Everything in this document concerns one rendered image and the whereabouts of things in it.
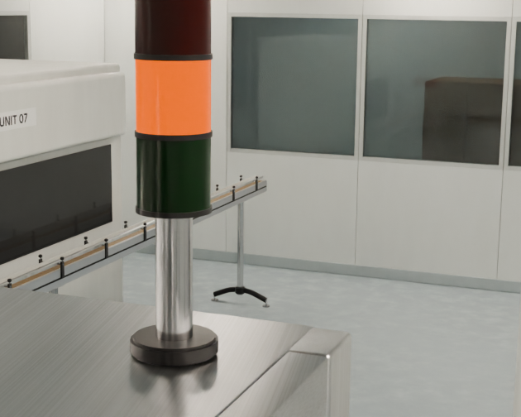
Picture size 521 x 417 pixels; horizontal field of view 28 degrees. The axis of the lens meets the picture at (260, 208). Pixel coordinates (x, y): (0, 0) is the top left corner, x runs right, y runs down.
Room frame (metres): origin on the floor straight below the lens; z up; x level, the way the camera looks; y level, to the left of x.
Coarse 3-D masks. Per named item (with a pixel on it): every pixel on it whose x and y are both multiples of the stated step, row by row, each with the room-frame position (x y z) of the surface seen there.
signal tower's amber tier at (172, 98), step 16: (144, 64) 0.66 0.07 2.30; (160, 64) 0.65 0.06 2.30; (176, 64) 0.65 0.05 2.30; (192, 64) 0.65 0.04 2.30; (208, 64) 0.67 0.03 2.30; (144, 80) 0.66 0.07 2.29; (160, 80) 0.65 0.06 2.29; (176, 80) 0.65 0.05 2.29; (192, 80) 0.65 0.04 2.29; (208, 80) 0.67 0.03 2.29; (144, 96) 0.66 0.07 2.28; (160, 96) 0.65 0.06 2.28; (176, 96) 0.65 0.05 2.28; (192, 96) 0.65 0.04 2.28; (208, 96) 0.67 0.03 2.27; (144, 112) 0.66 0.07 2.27; (160, 112) 0.65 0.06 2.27; (176, 112) 0.65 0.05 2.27; (192, 112) 0.65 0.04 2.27; (208, 112) 0.67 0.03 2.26; (144, 128) 0.66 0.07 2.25; (160, 128) 0.65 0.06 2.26; (176, 128) 0.65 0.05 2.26; (192, 128) 0.65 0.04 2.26; (208, 128) 0.67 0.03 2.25
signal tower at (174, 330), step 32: (160, 224) 0.66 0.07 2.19; (192, 224) 0.67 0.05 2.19; (160, 256) 0.66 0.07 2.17; (192, 256) 0.67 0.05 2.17; (160, 288) 0.66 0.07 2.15; (192, 288) 0.67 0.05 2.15; (160, 320) 0.66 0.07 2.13; (192, 320) 0.67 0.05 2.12; (160, 352) 0.65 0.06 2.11; (192, 352) 0.65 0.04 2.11
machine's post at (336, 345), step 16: (304, 336) 0.71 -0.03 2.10; (320, 336) 0.72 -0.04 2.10; (336, 336) 0.72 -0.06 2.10; (304, 352) 0.68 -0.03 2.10; (320, 352) 0.68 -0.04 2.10; (336, 352) 0.69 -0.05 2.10; (336, 368) 0.69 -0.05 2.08; (336, 384) 0.69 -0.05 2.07; (336, 400) 0.69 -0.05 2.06; (336, 416) 0.69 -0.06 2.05
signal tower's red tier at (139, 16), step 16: (144, 0) 0.66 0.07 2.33; (160, 0) 0.65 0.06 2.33; (176, 0) 0.65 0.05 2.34; (192, 0) 0.65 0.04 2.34; (208, 0) 0.67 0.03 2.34; (144, 16) 0.66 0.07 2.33; (160, 16) 0.65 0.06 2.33; (176, 16) 0.65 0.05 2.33; (192, 16) 0.65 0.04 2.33; (208, 16) 0.67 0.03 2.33; (144, 32) 0.66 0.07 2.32; (160, 32) 0.65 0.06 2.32; (176, 32) 0.65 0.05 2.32; (192, 32) 0.65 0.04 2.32; (208, 32) 0.67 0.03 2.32; (144, 48) 0.66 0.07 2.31; (160, 48) 0.65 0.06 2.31; (176, 48) 0.65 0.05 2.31; (192, 48) 0.65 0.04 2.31; (208, 48) 0.67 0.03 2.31
